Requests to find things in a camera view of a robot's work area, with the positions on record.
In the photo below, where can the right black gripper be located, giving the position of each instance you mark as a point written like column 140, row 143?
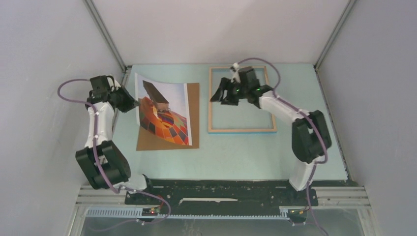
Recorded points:
column 224, row 85

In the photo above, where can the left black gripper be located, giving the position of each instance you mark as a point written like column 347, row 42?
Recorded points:
column 131, row 103

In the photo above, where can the hot air balloon photo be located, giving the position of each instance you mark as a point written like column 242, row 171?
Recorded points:
column 163, row 110

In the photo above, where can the wooden picture frame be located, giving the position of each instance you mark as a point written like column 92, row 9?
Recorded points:
column 241, row 130

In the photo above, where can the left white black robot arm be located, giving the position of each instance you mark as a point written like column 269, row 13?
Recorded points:
column 101, row 161

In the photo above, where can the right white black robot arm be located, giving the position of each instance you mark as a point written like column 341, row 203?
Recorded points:
column 310, row 134

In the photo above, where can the brown cardboard backing board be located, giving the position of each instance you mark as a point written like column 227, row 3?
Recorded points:
column 150, row 142

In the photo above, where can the left small circuit board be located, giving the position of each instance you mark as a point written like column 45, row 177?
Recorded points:
column 153, row 212

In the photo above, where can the small circuit board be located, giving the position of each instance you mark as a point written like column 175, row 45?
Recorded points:
column 153, row 212
column 297, row 217

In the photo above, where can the right small circuit board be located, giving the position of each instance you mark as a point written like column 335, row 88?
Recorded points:
column 297, row 217

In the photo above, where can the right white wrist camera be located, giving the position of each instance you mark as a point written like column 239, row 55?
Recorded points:
column 234, row 69

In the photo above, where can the aluminium rail frame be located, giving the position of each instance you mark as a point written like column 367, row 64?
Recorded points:
column 327, row 197

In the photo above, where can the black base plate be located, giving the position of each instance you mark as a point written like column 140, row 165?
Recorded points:
column 223, row 197

